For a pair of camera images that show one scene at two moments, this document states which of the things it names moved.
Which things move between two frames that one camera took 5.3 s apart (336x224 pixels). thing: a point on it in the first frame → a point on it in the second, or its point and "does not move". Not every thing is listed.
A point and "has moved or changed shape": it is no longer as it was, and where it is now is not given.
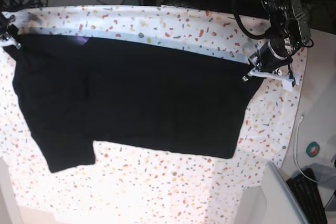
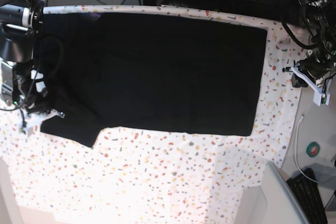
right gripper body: x=274 y=54 → x=317 y=65
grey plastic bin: x=272 y=202 does not move
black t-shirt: x=76 y=91 has moved or changed shape
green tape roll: x=313 y=149 does not move
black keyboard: x=308 y=196 does not move
